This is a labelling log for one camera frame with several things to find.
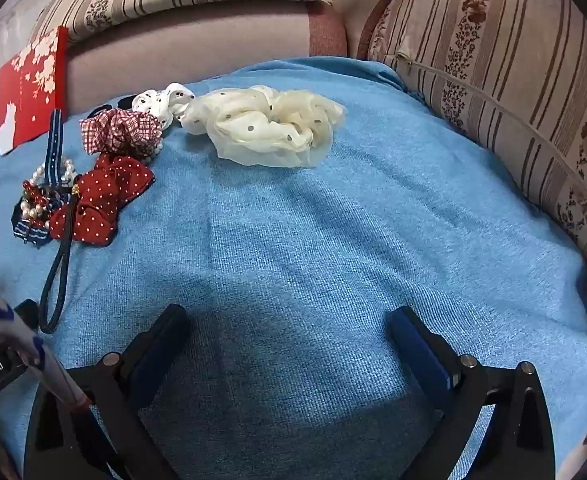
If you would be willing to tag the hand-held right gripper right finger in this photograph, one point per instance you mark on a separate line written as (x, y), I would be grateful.
(423, 360)

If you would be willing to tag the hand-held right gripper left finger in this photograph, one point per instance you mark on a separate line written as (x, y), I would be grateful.
(146, 375)

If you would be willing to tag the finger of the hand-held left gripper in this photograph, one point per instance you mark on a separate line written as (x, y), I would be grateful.
(26, 312)

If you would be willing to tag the black hair elastic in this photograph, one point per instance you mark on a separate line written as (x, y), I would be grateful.
(66, 252)

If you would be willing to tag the red polka dot bow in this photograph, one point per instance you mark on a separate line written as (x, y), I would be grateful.
(98, 200)

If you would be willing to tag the red plaid scrunchie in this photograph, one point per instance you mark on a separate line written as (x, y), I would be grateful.
(118, 130)

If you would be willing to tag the black scrunchie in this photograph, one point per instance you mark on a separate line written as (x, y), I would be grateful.
(102, 108)

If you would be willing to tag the white dotted scrunchie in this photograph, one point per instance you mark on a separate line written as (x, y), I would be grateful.
(161, 102)

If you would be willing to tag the cream dotted scrunchie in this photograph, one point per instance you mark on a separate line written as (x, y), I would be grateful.
(253, 127)

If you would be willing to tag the blue blanket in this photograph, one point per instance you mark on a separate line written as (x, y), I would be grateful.
(323, 235)

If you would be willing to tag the red floral box lid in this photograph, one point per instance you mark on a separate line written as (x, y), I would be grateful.
(38, 95)

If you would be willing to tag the pink sofa backrest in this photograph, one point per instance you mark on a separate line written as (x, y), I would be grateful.
(198, 50)

